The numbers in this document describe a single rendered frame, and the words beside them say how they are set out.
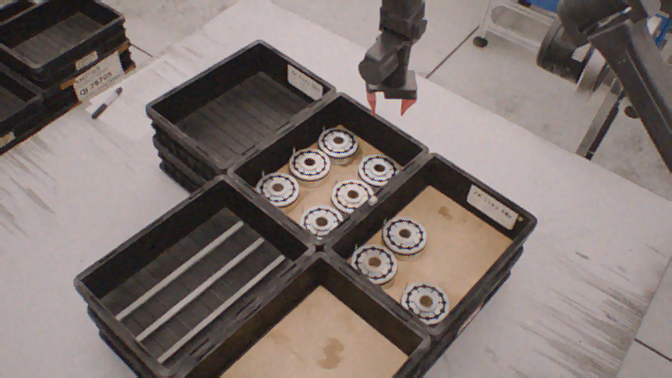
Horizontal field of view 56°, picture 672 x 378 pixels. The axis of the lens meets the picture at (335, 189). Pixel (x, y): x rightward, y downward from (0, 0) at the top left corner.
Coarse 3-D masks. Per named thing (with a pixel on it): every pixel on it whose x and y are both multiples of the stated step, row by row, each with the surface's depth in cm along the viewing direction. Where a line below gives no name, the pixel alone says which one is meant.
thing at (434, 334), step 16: (448, 160) 151; (464, 176) 149; (384, 192) 144; (496, 192) 146; (368, 208) 141; (512, 208) 144; (352, 224) 138; (528, 224) 141; (336, 240) 135; (336, 256) 132; (352, 272) 130; (496, 272) 134; (480, 288) 130; (400, 304) 126; (464, 304) 127; (416, 320) 124; (448, 320) 124; (432, 336) 122
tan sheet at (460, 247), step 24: (432, 192) 158; (408, 216) 153; (432, 216) 153; (456, 216) 154; (432, 240) 149; (456, 240) 149; (480, 240) 149; (504, 240) 150; (408, 264) 144; (432, 264) 144; (456, 264) 145; (480, 264) 145; (456, 288) 141
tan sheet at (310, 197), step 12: (360, 144) 167; (360, 156) 164; (288, 168) 160; (336, 168) 161; (348, 168) 161; (300, 192) 155; (312, 192) 156; (324, 192) 156; (300, 204) 153; (312, 204) 153; (324, 204) 153; (300, 216) 151
